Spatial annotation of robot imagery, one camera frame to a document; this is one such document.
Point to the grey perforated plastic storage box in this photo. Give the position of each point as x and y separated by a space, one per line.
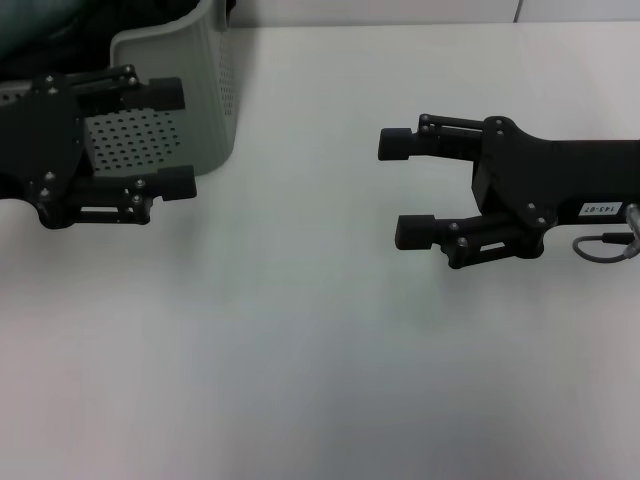
200 75

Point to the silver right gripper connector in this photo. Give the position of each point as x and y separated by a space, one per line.
633 220

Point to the white number label sticker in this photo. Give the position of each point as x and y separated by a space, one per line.
601 209

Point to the dark green folded towel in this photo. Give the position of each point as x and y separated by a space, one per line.
50 30

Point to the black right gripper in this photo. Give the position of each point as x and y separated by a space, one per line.
550 170

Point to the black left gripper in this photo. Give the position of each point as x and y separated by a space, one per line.
45 140

